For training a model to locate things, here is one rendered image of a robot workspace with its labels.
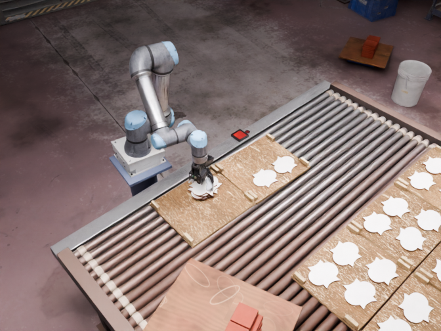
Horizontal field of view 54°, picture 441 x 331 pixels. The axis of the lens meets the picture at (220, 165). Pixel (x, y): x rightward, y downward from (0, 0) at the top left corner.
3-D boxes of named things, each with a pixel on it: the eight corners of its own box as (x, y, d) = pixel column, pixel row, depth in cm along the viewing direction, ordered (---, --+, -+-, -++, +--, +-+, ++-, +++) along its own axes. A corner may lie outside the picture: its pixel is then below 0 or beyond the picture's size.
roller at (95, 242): (73, 255, 206) (70, 249, 202) (328, 93, 300) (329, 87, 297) (78, 262, 203) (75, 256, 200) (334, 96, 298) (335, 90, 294)
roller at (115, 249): (84, 269, 201) (81, 263, 197) (340, 100, 295) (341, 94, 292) (89, 276, 198) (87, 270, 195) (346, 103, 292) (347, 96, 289)
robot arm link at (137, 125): (122, 132, 240) (120, 111, 231) (145, 125, 246) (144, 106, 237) (130, 144, 233) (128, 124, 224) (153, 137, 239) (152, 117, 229)
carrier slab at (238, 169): (212, 167, 242) (212, 165, 241) (266, 136, 261) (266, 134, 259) (256, 205, 222) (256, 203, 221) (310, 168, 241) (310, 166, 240)
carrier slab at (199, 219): (149, 205, 222) (149, 203, 221) (211, 168, 242) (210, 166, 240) (192, 248, 203) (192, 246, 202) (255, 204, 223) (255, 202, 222)
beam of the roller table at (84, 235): (52, 254, 209) (49, 247, 205) (323, 87, 309) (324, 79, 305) (61, 265, 204) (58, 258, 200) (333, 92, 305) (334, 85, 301)
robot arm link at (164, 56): (142, 123, 245) (141, 40, 204) (166, 117, 251) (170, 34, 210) (150, 138, 239) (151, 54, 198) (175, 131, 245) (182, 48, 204)
